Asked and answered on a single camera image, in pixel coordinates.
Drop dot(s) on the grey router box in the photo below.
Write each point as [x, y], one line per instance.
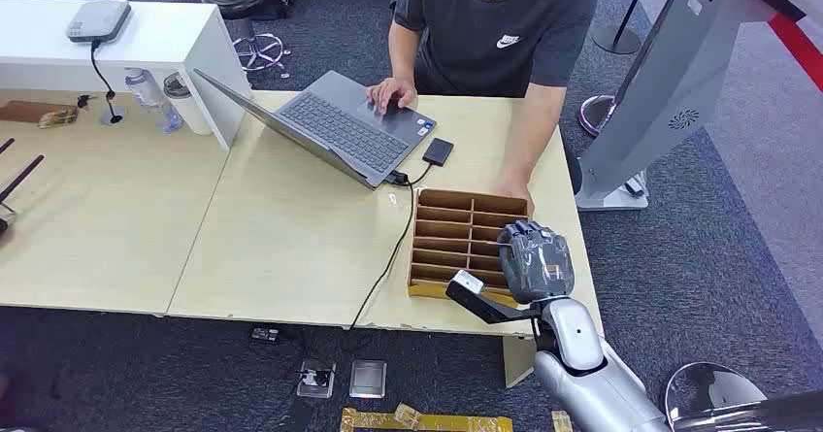
[98, 20]

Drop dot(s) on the grey open laptop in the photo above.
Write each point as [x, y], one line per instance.
[341, 130]

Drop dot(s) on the person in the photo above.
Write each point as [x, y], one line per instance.
[495, 43]

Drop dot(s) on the black round stool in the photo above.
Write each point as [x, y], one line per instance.
[247, 11]

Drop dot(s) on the open floor socket box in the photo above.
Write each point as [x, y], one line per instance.
[316, 378]

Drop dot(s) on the black external drive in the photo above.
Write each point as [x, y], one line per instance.
[438, 151]

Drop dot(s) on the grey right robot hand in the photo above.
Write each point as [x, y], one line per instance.
[537, 265]

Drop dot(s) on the silver floor socket plate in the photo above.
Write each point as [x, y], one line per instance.
[368, 378]

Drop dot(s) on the grey kiosk stand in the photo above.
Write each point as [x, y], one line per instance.
[668, 82]

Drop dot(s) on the black stanchion pole with base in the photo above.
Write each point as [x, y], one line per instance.
[620, 27]

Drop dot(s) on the person's left hand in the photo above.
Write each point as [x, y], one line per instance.
[514, 191]

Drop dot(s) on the black antenna rod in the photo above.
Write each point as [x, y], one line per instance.
[20, 178]

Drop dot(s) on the person's right hand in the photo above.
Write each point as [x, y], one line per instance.
[389, 93]

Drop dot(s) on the chrome round stanchion base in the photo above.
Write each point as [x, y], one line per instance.
[595, 115]

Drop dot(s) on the yellow floor tape strip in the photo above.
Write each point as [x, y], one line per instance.
[418, 421]

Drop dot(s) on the brown wooden board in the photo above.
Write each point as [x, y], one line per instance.
[29, 112]

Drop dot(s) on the white raised counter shelf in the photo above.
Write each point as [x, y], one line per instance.
[122, 49]

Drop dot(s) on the clear plastic water bottle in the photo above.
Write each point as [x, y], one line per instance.
[151, 98]

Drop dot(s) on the small black floor adapter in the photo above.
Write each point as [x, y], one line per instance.
[265, 334]

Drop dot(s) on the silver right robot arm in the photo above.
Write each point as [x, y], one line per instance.
[588, 371]

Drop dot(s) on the white cup with lid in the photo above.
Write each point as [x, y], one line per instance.
[186, 107]

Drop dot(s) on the wooden slotted card box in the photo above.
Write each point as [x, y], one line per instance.
[450, 239]

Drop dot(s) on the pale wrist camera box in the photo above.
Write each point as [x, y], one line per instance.
[468, 282]

